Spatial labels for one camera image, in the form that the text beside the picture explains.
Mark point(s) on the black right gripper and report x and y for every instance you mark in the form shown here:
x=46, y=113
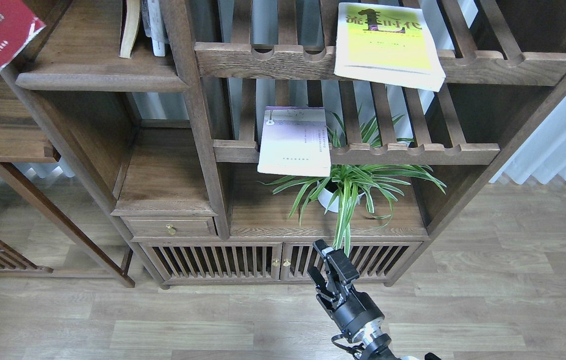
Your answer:
x=355, y=313

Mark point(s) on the yellow green cover book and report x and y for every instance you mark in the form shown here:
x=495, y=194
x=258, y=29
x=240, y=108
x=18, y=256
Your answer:
x=387, y=45

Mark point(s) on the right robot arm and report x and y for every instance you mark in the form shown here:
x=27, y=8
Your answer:
x=377, y=350

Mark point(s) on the green spider plant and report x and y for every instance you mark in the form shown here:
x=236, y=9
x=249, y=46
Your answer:
x=380, y=183

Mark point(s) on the pale lavender cover book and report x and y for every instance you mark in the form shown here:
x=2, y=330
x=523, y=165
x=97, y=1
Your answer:
x=294, y=142

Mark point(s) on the brass drawer knob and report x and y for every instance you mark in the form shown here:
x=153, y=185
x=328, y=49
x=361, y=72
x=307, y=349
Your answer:
x=170, y=229

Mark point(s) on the dark wooden bookshelf unit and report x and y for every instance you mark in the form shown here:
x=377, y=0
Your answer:
x=173, y=140

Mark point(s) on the upright white book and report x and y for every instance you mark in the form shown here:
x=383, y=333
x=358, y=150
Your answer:
x=154, y=26

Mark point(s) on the upright cream paged book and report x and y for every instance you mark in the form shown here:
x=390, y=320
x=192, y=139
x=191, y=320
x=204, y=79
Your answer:
x=129, y=27

